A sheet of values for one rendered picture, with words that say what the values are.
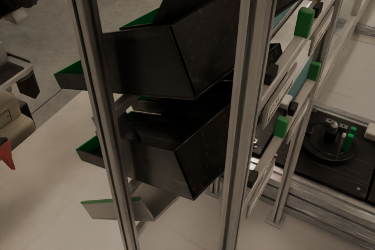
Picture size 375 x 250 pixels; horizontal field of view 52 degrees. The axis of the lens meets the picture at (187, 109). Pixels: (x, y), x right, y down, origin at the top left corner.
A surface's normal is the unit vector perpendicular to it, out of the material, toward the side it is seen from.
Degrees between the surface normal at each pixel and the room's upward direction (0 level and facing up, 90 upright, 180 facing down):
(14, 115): 98
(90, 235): 0
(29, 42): 0
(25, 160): 0
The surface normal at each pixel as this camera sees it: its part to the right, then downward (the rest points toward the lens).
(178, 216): 0.00, -0.74
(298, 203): -0.51, 0.58
